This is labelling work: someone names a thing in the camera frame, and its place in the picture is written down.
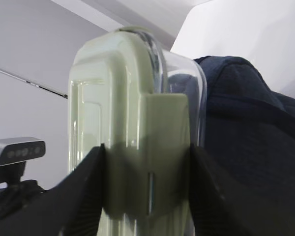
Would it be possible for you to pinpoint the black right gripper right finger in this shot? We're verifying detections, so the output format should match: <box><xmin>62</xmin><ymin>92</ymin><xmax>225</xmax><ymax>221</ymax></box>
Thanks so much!
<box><xmin>189</xmin><ymin>146</ymin><xmax>295</xmax><ymax>236</ymax></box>

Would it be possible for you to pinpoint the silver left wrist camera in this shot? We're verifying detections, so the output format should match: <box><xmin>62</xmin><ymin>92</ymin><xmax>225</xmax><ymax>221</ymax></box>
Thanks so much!
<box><xmin>0</xmin><ymin>137</ymin><xmax>46</xmax><ymax>166</ymax></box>

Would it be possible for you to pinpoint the glass container with green lid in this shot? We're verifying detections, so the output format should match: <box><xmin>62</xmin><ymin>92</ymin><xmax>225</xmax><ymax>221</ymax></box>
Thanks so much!
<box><xmin>68</xmin><ymin>27</ymin><xmax>207</xmax><ymax>236</ymax></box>

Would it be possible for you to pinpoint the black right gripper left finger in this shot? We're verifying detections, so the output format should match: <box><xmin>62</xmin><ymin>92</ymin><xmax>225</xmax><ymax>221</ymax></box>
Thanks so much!
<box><xmin>0</xmin><ymin>145</ymin><xmax>105</xmax><ymax>236</ymax></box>

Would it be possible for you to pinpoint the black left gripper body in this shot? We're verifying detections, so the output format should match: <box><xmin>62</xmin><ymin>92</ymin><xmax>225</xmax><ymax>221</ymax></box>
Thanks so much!
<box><xmin>0</xmin><ymin>162</ymin><xmax>46</xmax><ymax>219</ymax></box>

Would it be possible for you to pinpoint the dark navy lunch bag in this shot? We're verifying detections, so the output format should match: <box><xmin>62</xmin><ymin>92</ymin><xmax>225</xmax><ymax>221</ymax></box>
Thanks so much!
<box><xmin>191</xmin><ymin>56</ymin><xmax>295</xmax><ymax>236</ymax></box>

